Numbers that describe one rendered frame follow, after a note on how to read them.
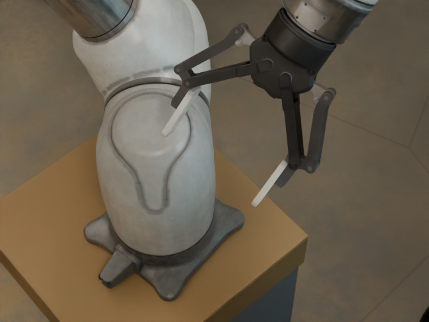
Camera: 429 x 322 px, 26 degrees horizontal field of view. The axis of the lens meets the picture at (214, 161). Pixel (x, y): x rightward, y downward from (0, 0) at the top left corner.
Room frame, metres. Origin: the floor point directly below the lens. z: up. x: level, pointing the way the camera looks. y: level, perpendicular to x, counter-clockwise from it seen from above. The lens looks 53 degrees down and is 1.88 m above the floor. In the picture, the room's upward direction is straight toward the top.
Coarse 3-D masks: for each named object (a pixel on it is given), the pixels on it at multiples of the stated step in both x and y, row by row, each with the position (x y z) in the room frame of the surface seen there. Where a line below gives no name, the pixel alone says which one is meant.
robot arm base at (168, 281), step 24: (216, 216) 0.77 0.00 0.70; (240, 216) 0.77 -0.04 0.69; (96, 240) 0.74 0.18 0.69; (120, 240) 0.71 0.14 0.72; (216, 240) 0.73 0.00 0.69; (120, 264) 0.68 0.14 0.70; (144, 264) 0.69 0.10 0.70; (168, 264) 0.68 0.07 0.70; (192, 264) 0.69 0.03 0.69; (168, 288) 0.65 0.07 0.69
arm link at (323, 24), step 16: (288, 0) 0.73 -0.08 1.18; (304, 0) 0.72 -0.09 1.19; (320, 0) 0.71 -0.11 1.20; (336, 0) 0.71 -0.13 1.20; (352, 0) 0.71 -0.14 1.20; (304, 16) 0.71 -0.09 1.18; (320, 16) 0.70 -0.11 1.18; (336, 16) 0.70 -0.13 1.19; (352, 16) 0.70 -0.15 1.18; (320, 32) 0.69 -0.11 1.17; (336, 32) 0.70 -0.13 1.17
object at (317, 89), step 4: (316, 84) 0.69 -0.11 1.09; (320, 84) 0.69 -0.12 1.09; (312, 88) 0.69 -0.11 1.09; (316, 88) 0.68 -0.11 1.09; (320, 88) 0.68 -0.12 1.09; (324, 88) 0.68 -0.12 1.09; (312, 92) 0.68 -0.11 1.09; (316, 92) 0.68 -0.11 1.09; (320, 92) 0.68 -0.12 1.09; (332, 92) 0.68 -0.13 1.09; (316, 96) 0.68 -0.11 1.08; (312, 100) 0.68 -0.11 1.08; (316, 100) 0.67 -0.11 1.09; (316, 104) 0.67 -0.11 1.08
